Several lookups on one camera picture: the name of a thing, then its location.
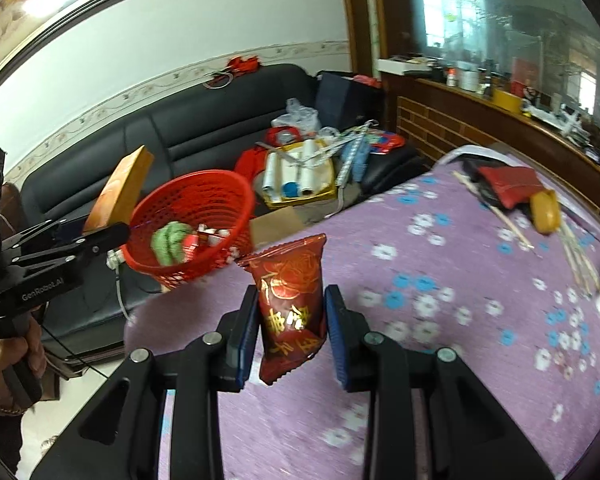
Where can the purple floral tablecloth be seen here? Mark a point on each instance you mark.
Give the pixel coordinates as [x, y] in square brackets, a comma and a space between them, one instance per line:
[455, 350]

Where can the dark blue paper bag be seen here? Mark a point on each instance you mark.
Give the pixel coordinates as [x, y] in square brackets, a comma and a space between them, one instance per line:
[347, 100]

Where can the assorted bottles and boxes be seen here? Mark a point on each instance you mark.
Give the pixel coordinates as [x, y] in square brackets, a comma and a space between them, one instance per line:
[505, 85]

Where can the green cloth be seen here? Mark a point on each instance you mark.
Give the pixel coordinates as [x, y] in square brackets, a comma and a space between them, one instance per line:
[170, 242]

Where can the red knot ornament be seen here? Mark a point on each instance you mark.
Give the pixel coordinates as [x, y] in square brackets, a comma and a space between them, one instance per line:
[242, 65]

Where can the pair of wooden chopsticks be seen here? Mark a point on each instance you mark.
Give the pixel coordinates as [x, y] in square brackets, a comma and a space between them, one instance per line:
[495, 212]

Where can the large wall mirror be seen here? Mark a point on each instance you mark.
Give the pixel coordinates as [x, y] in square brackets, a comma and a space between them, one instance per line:
[505, 10]

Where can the orange cardboard box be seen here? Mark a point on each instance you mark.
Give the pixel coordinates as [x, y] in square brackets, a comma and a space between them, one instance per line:
[120, 190]

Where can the red plastic basket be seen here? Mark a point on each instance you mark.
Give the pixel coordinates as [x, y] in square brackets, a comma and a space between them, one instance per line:
[200, 200]

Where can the black leather sofa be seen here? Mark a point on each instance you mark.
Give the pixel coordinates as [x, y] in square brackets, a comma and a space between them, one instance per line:
[190, 130]

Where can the bundle of wooden chopsticks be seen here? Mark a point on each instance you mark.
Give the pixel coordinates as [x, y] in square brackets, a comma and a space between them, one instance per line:
[577, 255]

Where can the yellow tray of white rolls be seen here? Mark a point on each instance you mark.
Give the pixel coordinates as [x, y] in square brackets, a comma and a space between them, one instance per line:
[300, 175]

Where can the person's left hand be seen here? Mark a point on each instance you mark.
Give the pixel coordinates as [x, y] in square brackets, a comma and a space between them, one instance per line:
[0, 365]

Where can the red white snack packet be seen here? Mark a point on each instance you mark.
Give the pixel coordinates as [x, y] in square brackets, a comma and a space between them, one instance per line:
[207, 242]

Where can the clear plastic bag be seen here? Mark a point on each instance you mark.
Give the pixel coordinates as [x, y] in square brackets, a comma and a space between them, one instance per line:
[297, 115]

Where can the framed wall picture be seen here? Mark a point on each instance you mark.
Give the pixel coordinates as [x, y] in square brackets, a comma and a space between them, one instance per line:
[40, 5]

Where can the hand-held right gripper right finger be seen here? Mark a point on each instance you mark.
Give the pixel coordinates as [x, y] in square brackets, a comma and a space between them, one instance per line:
[337, 340]

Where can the wooden cabinet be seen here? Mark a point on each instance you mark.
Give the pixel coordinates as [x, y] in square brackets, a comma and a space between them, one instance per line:
[455, 120]

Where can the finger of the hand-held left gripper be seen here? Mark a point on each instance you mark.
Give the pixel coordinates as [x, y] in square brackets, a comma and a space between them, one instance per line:
[100, 242]
[45, 232]

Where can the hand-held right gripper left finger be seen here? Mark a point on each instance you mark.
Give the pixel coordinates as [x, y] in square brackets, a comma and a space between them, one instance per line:
[247, 340]

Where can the black pouch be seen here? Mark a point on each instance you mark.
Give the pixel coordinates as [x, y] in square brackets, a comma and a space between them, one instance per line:
[477, 180]

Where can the red gold snack bag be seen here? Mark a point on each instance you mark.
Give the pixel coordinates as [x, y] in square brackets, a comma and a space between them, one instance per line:
[292, 305]

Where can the colourful printed bag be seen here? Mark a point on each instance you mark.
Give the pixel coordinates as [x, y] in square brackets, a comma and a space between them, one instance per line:
[385, 140]

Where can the red pouch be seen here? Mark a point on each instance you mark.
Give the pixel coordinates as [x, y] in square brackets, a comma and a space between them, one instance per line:
[510, 185]

